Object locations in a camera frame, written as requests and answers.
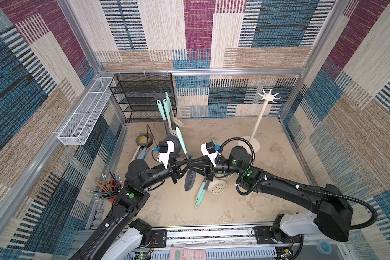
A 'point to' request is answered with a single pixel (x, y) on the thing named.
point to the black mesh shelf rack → (132, 92)
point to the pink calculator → (181, 253)
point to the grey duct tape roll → (144, 140)
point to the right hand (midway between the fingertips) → (189, 166)
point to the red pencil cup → (106, 187)
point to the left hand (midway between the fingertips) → (192, 159)
